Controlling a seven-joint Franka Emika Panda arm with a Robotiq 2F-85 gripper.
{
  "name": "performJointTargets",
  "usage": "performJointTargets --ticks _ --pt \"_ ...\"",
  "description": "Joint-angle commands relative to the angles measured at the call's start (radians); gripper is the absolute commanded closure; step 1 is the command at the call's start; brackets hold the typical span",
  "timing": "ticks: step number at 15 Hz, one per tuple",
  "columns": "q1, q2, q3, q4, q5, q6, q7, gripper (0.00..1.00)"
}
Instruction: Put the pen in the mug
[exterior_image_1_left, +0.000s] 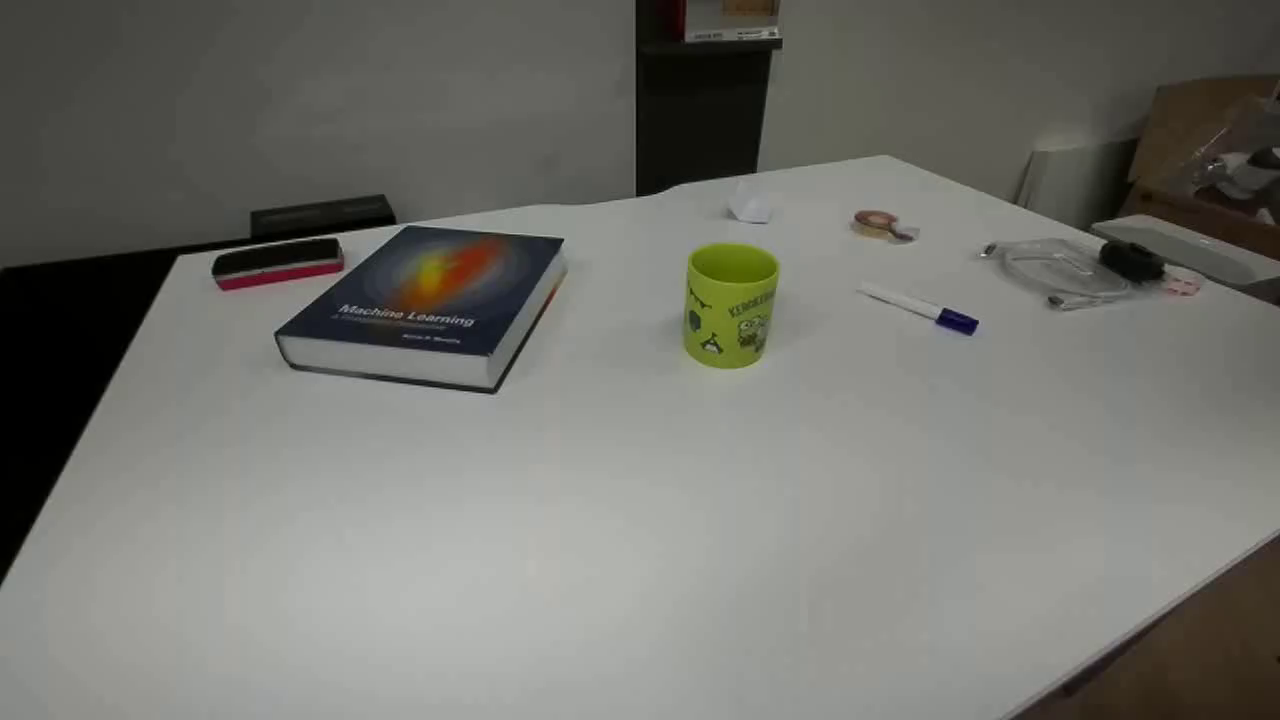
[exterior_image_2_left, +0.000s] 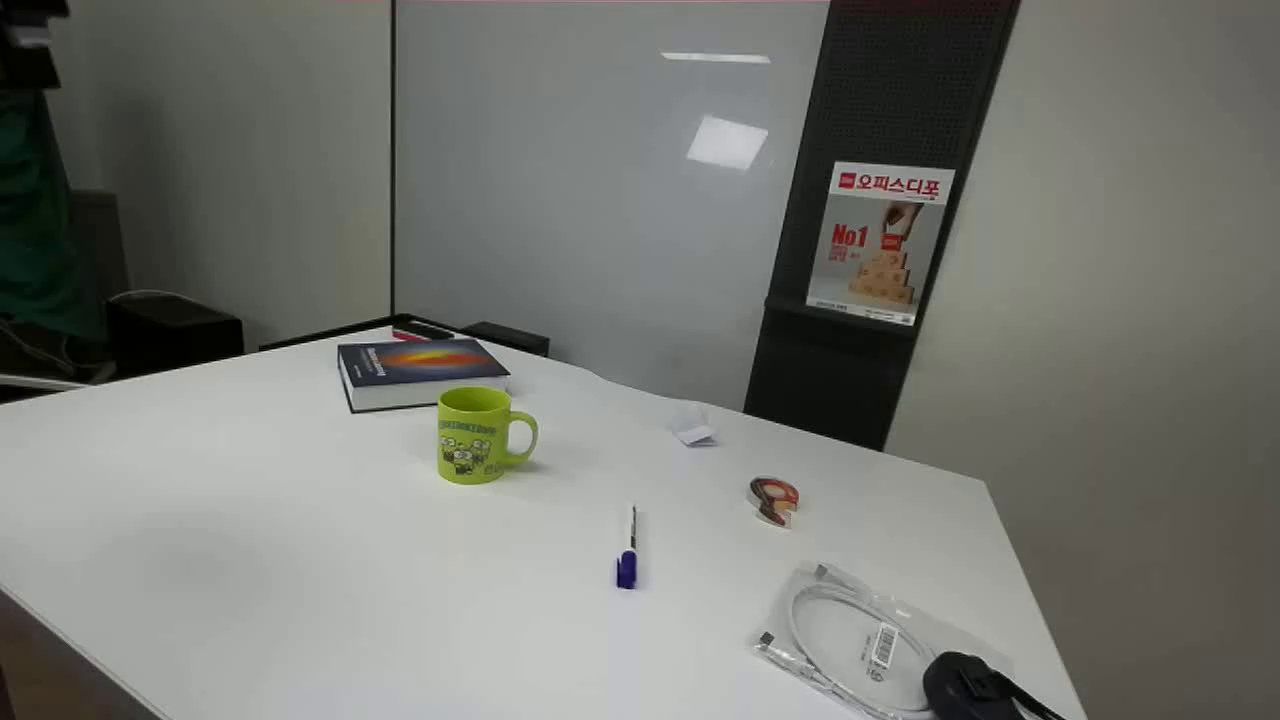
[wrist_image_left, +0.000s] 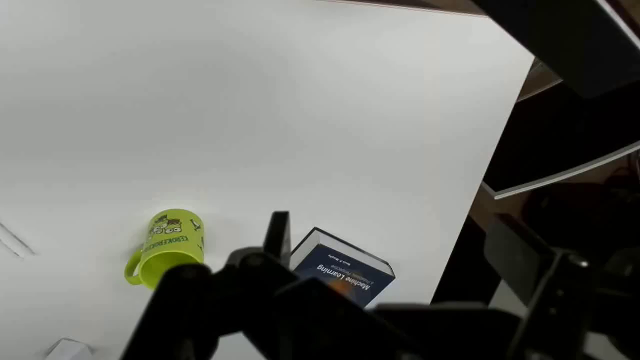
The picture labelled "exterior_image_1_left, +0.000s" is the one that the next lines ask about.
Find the yellow-green printed mug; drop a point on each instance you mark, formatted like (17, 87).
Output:
(728, 296)

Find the cardboard box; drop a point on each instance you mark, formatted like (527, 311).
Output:
(1195, 161)

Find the black strap object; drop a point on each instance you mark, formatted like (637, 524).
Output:
(1135, 262)

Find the dark blue hardcover book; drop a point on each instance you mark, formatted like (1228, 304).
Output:
(435, 304)

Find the black and red eraser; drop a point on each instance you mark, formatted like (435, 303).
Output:
(279, 262)

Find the white pen blue cap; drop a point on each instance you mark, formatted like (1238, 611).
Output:
(932, 314)

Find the small crumpled white paper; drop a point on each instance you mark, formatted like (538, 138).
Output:
(749, 211)

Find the white bin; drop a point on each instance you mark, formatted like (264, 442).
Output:
(1078, 177)

